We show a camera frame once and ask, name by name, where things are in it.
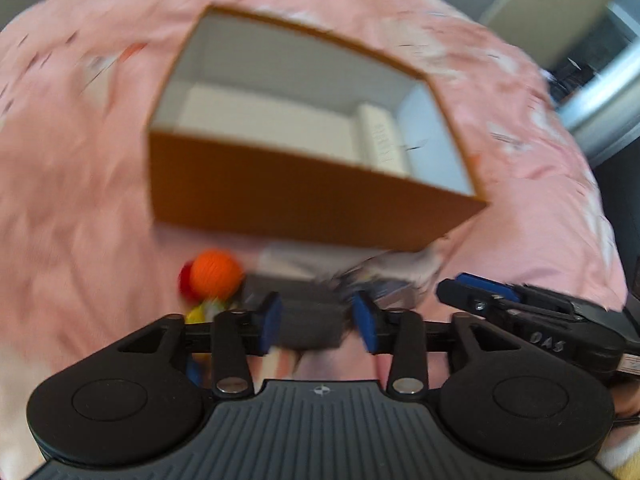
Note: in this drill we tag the orange cardboard box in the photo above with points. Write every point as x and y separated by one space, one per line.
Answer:
255 133

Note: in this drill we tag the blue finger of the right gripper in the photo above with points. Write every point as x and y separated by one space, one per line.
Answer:
493 287

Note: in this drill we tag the white rectangular box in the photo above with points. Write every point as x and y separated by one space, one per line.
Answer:
382 141

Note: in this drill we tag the illustrated warrior card box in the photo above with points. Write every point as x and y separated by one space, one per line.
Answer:
394 280

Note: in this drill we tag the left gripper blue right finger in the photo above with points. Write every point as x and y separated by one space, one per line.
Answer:
365 317

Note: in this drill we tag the yellow plastic container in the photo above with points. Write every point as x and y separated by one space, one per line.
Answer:
204 312

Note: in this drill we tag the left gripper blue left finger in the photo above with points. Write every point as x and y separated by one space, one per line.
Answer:
269 321

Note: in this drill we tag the dark grey gift box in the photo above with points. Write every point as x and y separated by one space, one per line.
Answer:
314 317

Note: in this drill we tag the orange crochet carrot toy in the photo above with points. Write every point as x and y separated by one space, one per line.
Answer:
212 275

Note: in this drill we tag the beige door with handle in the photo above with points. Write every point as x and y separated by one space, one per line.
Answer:
529 23

